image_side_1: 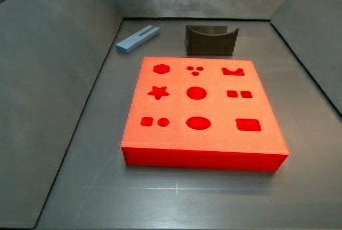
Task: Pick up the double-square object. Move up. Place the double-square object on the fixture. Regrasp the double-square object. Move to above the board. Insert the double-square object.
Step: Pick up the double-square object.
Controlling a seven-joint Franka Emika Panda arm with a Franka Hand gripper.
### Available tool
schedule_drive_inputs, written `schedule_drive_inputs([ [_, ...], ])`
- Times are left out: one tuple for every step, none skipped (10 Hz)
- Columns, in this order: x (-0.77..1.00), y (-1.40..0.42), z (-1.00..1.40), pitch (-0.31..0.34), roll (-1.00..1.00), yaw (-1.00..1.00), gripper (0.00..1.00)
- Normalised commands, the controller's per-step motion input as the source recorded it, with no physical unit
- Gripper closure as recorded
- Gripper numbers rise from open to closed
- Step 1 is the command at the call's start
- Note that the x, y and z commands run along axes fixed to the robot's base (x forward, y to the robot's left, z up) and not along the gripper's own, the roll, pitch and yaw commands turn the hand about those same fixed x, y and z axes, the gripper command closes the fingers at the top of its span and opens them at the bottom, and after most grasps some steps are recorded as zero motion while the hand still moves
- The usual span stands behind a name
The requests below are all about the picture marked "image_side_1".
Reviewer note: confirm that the blue double-square peg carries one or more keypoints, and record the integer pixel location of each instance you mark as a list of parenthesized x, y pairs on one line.
[(136, 39)]

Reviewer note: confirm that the black curved holder stand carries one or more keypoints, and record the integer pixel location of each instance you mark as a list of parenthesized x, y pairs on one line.
[(210, 40)]

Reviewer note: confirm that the red shape-sorting board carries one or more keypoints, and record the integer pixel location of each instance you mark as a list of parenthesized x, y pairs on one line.
[(200, 115)]

